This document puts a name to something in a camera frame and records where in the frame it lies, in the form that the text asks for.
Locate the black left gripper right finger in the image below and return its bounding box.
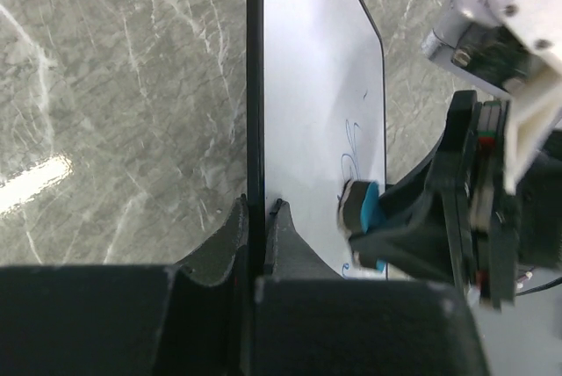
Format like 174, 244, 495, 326
253, 200, 489, 375

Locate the white whiteboard black frame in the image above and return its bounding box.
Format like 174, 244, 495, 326
247, 0, 385, 279

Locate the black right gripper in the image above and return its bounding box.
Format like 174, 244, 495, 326
350, 90, 561, 306

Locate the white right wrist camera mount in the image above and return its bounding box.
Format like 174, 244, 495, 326
421, 0, 561, 193

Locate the blue bone-shaped whiteboard eraser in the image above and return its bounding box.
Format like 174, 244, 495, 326
337, 179, 386, 272

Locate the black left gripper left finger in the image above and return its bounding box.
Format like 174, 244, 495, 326
1, 198, 248, 375

